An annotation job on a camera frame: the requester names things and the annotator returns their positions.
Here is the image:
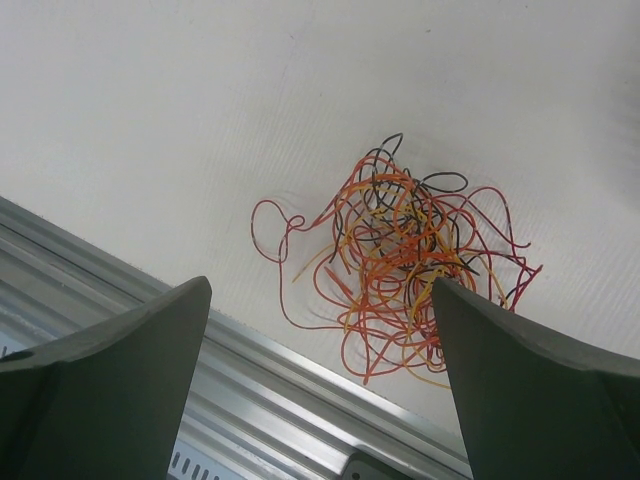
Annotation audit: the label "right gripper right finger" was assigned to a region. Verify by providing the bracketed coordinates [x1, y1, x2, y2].
[432, 279, 639, 479]

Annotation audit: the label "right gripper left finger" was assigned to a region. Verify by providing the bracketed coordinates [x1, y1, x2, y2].
[1, 276, 211, 479]

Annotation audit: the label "coloured wire bundle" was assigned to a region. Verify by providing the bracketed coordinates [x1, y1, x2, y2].
[250, 132, 545, 390]

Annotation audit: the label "aluminium rail frame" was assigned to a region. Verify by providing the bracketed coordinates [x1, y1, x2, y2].
[1, 201, 471, 479]

